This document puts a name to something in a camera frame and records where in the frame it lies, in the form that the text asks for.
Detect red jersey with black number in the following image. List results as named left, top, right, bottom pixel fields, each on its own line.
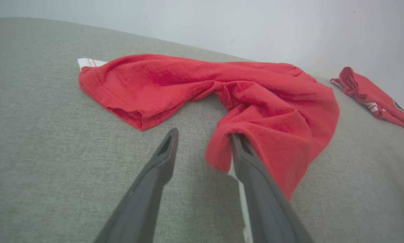
left=330, top=66, right=404, bottom=133

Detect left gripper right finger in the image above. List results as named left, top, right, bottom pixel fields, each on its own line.
left=229, top=133, right=315, bottom=243

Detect red shorts with white stripes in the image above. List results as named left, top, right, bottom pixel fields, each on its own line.
left=78, top=53, right=340, bottom=243

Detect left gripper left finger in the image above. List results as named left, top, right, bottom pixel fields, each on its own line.
left=93, top=128, right=180, bottom=243

